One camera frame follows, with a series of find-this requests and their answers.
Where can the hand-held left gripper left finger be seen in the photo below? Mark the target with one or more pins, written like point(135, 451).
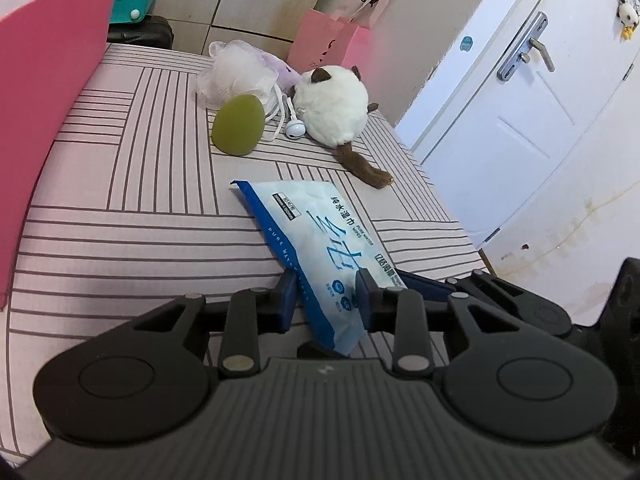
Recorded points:
point(286, 305)

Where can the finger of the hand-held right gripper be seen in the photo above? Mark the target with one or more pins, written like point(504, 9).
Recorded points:
point(425, 282)

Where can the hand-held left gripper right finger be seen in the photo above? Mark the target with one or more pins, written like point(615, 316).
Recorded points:
point(363, 305)

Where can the blue wet wipes pack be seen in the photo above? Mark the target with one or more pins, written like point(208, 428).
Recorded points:
point(310, 230)

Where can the green egg sponge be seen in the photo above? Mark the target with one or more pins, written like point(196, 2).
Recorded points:
point(237, 125)

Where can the white brown plush cat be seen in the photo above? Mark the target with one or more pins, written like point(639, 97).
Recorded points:
point(330, 105)

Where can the purple plush toy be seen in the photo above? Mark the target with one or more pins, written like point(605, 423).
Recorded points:
point(285, 72)

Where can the white bath pouf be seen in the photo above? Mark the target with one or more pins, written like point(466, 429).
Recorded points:
point(235, 72)

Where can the pink cardboard box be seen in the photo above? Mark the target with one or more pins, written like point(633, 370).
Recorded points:
point(45, 85)

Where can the white door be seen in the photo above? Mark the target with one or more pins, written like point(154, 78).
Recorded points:
point(525, 160)

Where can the striped pink tablecloth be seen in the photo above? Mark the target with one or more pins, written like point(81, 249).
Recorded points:
point(150, 185)

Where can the blue round sticker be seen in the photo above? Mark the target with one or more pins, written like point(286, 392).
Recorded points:
point(466, 43)

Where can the pink paper bag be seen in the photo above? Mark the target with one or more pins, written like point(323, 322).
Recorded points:
point(325, 40)

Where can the small hanging plush toy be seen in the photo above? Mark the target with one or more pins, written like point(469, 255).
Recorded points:
point(626, 15)

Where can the black suitcase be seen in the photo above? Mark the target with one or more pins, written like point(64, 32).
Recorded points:
point(145, 34)

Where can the beige wardrobe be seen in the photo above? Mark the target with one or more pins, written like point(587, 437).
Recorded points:
point(240, 0)

